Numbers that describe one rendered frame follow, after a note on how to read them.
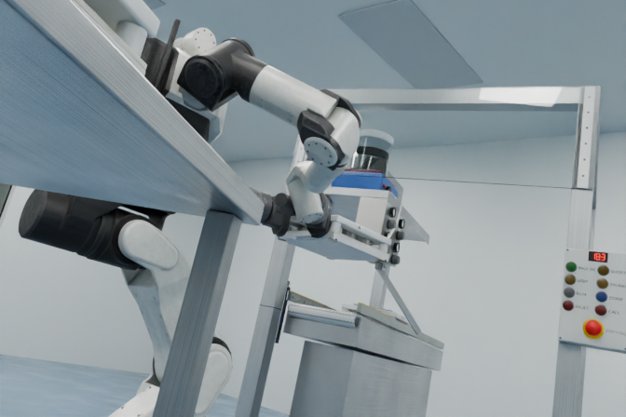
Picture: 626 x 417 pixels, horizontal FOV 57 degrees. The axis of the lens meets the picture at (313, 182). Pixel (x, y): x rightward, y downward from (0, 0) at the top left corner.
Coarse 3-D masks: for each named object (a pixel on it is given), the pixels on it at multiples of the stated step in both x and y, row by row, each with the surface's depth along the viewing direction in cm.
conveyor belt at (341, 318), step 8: (296, 304) 208; (304, 304) 209; (288, 312) 208; (296, 312) 206; (304, 312) 205; (312, 312) 204; (320, 312) 203; (328, 312) 202; (336, 312) 201; (344, 312) 201; (312, 320) 205; (320, 320) 202; (328, 320) 201; (336, 320) 199; (344, 320) 198; (352, 320) 197; (352, 328) 198; (408, 336) 255
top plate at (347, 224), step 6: (294, 216) 174; (336, 216) 161; (330, 222) 163; (342, 222) 162; (348, 222) 163; (354, 222) 165; (348, 228) 165; (354, 228) 165; (366, 228) 168; (354, 234) 171; (360, 234) 169; (366, 234) 168; (372, 234) 170; (378, 234) 172; (372, 240) 174; (378, 240) 172; (384, 240) 173; (390, 240) 175
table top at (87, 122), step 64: (0, 0) 34; (64, 0) 38; (0, 64) 43; (64, 64) 41; (128, 64) 46; (0, 128) 61; (64, 128) 56; (128, 128) 52; (192, 128) 58; (64, 192) 89; (128, 192) 79; (192, 192) 71
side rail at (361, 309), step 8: (360, 304) 198; (360, 312) 197; (368, 312) 204; (376, 312) 212; (376, 320) 215; (384, 320) 220; (392, 320) 229; (400, 328) 238; (408, 328) 249; (416, 336) 261; (424, 336) 273; (432, 344) 289; (440, 344) 302
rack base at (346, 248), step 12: (288, 240) 176; (300, 240) 171; (312, 240) 167; (324, 240) 163; (348, 240) 163; (324, 252) 182; (336, 252) 178; (348, 252) 173; (360, 252) 169; (372, 252) 169; (384, 252) 173
